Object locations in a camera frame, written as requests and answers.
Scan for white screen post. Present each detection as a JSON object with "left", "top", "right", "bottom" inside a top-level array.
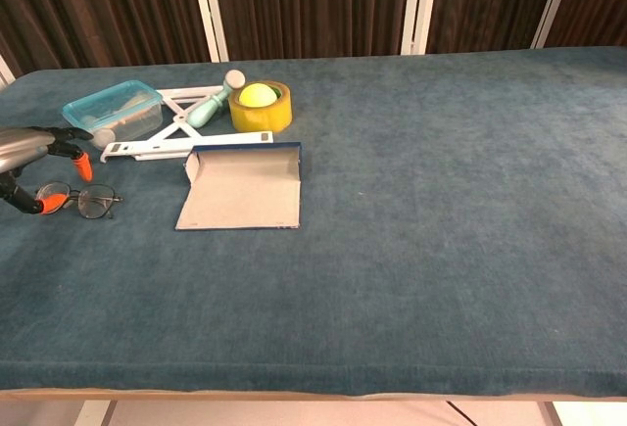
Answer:
[
  {"left": 400, "top": 0, "right": 440, "bottom": 56},
  {"left": 189, "top": 0, "right": 230, "bottom": 63},
  {"left": 531, "top": 0, "right": 579, "bottom": 50},
  {"left": 0, "top": 53, "right": 15, "bottom": 90}
]

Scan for brown pleated screen panel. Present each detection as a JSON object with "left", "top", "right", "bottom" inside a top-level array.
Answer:
[
  {"left": 544, "top": 0, "right": 627, "bottom": 50},
  {"left": 209, "top": 0, "right": 413, "bottom": 63},
  {"left": 0, "top": 0, "right": 219, "bottom": 79},
  {"left": 425, "top": 0, "right": 565, "bottom": 55}
]

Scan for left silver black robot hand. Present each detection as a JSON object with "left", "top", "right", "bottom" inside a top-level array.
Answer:
[{"left": 0, "top": 125, "right": 94, "bottom": 215}]

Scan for black wire-frame eyeglasses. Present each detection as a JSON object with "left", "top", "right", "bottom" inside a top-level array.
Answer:
[{"left": 34, "top": 180, "right": 124, "bottom": 220}]

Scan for white box with eyeglasses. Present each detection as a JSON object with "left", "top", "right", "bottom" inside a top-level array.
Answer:
[{"left": 174, "top": 141, "right": 304, "bottom": 231}]

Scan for beige wooden peg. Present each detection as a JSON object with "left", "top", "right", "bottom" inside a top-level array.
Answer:
[{"left": 111, "top": 92, "right": 154, "bottom": 129}]

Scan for yellow tape roll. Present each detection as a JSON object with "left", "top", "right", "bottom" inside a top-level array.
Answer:
[{"left": 228, "top": 81, "right": 294, "bottom": 134}]

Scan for clear container with teal rim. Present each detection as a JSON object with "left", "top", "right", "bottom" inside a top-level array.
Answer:
[{"left": 62, "top": 79, "right": 165, "bottom": 149}]

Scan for yellow green ball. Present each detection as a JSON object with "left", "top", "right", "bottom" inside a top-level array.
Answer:
[{"left": 238, "top": 82, "right": 277, "bottom": 108}]

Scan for mint handle white ball massager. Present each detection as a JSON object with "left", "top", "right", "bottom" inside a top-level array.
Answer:
[{"left": 187, "top": 70, "right": 246, "bottom": 128}]

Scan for white folding laptop stand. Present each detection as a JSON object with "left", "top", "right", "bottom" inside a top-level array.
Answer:
[{"left": 100, "top": 83, "right": 274, "bottom": 164}]

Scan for white plastic piece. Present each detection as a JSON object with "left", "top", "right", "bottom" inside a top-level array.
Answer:
[{"left": 90, "top": 126, "right": 118, "bottom": 149}]

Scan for blue table cloth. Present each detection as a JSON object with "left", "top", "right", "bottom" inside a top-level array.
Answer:
[{"left": 0, "top": 46, "right": 627, "bottom": 398}]

